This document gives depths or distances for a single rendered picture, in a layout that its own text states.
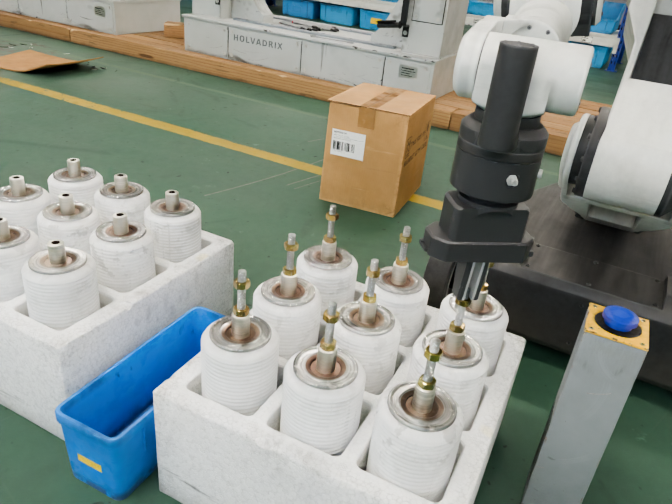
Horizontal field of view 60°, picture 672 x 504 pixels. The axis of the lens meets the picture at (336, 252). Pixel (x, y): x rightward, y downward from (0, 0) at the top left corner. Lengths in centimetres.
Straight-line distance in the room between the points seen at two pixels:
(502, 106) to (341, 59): 239
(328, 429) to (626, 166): 57
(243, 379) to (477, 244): 31
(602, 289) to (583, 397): 37
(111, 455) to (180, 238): 38
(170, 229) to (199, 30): 246
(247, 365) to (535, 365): 67
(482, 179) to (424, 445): 28
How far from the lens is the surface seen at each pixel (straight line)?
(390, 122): 161
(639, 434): 115
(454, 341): 73
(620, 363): 77
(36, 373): 93
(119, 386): 93
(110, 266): 96
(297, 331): 80
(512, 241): 66
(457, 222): 63
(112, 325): 91
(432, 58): 279
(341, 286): 88
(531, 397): 113
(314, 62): 300
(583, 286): 112
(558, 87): 59
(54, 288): 88
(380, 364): 77
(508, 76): 55
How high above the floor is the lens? 69
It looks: 28 degrees down
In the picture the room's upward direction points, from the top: 6 degrees clockwise
